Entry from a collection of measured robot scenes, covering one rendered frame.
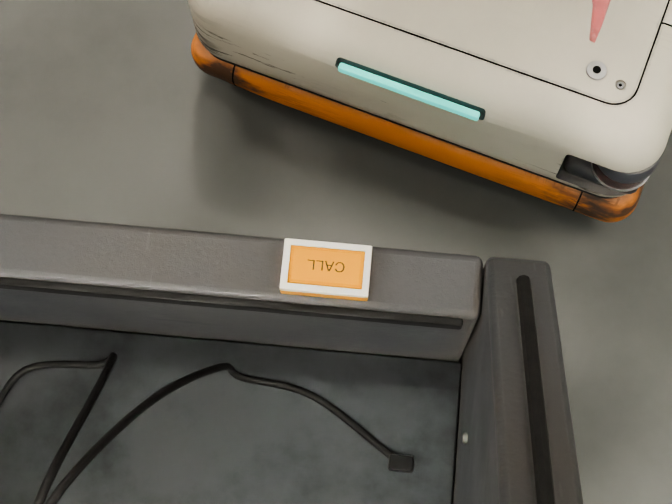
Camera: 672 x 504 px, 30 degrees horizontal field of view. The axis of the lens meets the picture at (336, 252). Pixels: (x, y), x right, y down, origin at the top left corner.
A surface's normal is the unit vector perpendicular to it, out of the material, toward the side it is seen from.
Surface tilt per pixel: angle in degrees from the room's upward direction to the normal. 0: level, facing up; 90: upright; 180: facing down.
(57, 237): 0
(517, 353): 43
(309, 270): 0
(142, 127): 0
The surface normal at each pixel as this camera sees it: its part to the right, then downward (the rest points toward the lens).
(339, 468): 0.00, -0.28
